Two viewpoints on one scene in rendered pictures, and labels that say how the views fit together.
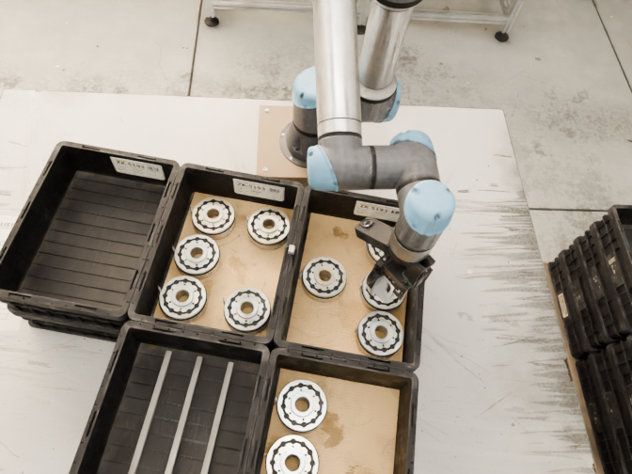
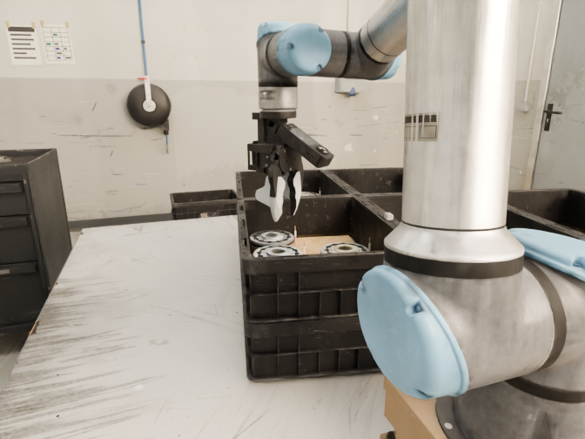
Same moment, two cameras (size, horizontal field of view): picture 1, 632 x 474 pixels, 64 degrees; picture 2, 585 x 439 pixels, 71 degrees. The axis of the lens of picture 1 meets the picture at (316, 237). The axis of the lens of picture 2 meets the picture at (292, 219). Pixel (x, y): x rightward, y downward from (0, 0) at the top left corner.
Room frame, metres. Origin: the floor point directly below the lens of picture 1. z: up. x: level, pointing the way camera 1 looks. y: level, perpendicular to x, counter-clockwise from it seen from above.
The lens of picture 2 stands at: (1.26, -0.27, 1.16)
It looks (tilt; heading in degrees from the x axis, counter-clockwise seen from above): 16 degrees down; 171
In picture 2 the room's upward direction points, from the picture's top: straight up
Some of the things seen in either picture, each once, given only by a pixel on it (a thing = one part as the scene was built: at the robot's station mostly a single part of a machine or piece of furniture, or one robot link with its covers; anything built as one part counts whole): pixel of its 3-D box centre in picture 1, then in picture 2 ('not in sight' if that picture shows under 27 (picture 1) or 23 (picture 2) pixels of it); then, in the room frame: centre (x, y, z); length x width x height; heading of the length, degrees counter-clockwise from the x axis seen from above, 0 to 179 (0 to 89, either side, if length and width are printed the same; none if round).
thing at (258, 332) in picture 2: not in sight; (312, 296); (0.48, -0.10, 0.76); 0.40 x 0.30 x 0.12; 179
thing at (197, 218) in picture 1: (213, 214); not in sight; (0.60, 0.25, 0.86); 0.10 x 0.10 x 0.01
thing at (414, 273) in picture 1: (404, 262); (275, 142); (0.44, -0.17, 1.08); 0.09 x 0.08 x 0.12; 46
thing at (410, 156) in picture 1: (404, 166); (306, 52); (0.54, -0.13, 1.24); 0.11 x 0.11 x 0.08; 12
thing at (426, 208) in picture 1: (424, 214); (278, 56); (0.45, -0.17, 1.24); 0.09 x 0.08 x 0.11; 12
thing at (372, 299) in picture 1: (384, 289); (278, 254); (0.48, -0.17, 0.86); 0.10 x 0.10 x 0.01
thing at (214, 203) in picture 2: not in sight; (206, 231); (-1.24, -0.40, 0.37); 0.40 x 0.30 x 0.45; 99
